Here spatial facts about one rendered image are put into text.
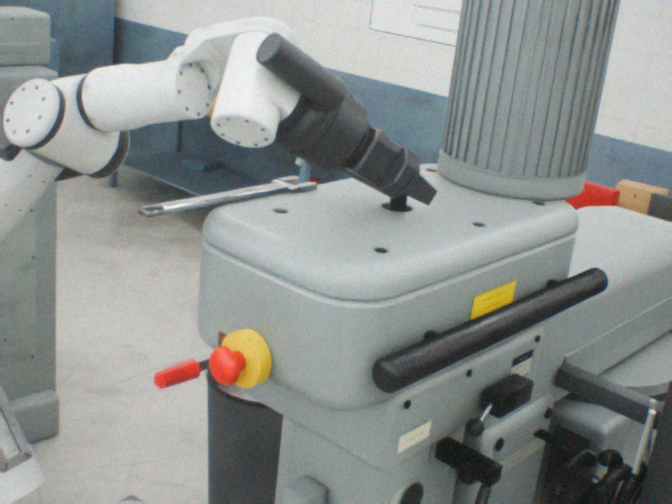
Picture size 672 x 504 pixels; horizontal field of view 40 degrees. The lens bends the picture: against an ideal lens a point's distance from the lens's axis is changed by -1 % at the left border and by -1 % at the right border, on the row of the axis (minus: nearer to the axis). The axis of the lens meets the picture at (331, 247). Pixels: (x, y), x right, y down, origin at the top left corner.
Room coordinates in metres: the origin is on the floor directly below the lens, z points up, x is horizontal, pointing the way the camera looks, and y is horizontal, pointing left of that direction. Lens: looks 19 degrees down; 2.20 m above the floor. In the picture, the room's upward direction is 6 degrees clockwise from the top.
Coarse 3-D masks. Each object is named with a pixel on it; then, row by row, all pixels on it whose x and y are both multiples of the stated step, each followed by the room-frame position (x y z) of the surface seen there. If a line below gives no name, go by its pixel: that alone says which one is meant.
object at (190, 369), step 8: (192, 360) 0.93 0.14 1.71; (200, 360) 0.95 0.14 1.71; (208, 360) 0.95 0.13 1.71; (168, 368) 0.91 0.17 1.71; (176, 368) 0.91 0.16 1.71; (184, 368) 0.92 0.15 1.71; (192, 368) 0.92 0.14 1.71; (200, 368) 0.93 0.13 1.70; (208, 368) 0.95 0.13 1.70; (160, 376) 0.90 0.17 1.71; (168, 376) 0.90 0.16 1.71; (176, 376) 0.91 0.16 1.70; (184, 376) 0.91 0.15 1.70; (192, 376) 0.92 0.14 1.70; (160, 384) 0.89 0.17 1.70; (168, 384) 0.90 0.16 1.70; (176, 384) 0.91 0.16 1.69
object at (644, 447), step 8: (648, 408) 1.08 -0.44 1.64; (648, 416) 1.04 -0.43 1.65; (648, 424) 1.04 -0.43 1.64; (648, 432) 1.04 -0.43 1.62; (640, 440) 1.05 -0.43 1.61; (648, 440) 1.08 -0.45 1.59; (640, 448) 1.05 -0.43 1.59; (648, 448) 1.08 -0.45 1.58; (640, 456) 1.05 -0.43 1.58; (648, 456) 1.08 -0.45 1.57; (640, 464) 1.06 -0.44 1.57; (632, 472) 1.06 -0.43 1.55
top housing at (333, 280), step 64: (320, 192) 1.06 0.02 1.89; (448, 192) 1.12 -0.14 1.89; (256, 256) 0.87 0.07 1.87; (320, 256) 0.84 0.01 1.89; (384, 256) 0.86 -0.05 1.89; (448, 256) 0.90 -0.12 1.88; (512, 256) 1.00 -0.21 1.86; (256, 320) 0.87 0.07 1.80; (320, 320) 0.81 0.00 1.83; (384, 320) 0.82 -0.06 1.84; (448, 320) 0.91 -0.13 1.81; (320, 384) 0.81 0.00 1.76
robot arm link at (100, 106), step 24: (96, 72) 0.99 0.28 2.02; (120, 72) 0.98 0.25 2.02; (144, 72) 0.96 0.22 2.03; (72, 96) 0.98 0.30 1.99; (96, 96) 0.97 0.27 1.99; (120, 96) 0.96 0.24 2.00; (144, 96) 0.95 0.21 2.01; (72, 120) 0.97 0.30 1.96; (96, 120) 0.98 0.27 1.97; (120, 120) 0.97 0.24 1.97; (144, 120) 0.96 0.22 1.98; (168, 120) 0.96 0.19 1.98; (48, 144) 0.96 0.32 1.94; (72, 144) 0.98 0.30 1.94; (96, 144) 1.00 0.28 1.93; (120, 144) 1.03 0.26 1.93; (72, 168) 1.01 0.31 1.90; (96, 168) 1.02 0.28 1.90
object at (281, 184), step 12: (276, 180) 1.07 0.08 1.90; (288, 180) 1.07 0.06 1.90; (228, 192) 0.99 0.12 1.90; (240, 192) 1.00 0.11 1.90; (252, 192) 1.00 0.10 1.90; (264, 192) 1.02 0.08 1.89; (276, 192) 1.03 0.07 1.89; (156, 204) 0.92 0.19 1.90; (168, 204) 0.92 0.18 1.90; (180, 204) 0.93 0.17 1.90; (192, 204) 0.94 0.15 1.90; (204, 204) 0.95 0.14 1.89; (216, 204) 0.96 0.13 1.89
